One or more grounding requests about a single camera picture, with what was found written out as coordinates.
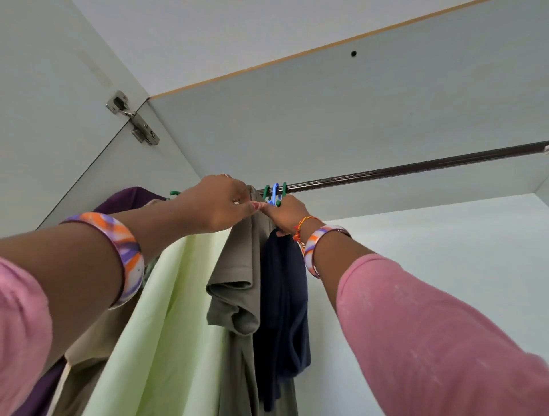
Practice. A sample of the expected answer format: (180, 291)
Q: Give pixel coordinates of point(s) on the olive green t-shirt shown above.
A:
(236, 291)

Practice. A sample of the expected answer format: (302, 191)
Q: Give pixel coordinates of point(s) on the blue plastic hanger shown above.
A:
(274, 195)

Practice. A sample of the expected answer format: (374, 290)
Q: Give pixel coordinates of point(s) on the person's right hand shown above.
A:
(287, 214)

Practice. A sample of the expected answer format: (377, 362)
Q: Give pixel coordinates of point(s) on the striped orange purple bangle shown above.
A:
(127, 253)

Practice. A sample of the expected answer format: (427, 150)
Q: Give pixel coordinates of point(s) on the light yellow shirt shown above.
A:
(163, 343)

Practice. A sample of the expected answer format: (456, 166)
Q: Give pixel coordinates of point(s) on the person's left hand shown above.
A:
(214, 204)

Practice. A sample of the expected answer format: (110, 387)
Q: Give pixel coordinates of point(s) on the navy blue shorts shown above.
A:
(283, 317)

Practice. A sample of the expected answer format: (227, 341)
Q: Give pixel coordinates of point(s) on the person's left forearm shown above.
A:
(77, 274)

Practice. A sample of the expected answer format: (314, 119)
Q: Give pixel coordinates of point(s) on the beige garment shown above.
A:
(90, 351)

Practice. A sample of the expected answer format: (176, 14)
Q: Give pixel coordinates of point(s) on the striped white purple bangle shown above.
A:
(313, 248)

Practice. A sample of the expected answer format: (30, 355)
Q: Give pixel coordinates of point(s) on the purple tree-print t-shirt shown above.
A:
(129, 199)

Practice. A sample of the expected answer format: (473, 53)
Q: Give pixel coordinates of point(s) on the dark metal wardrobe rod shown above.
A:
(412, 167)

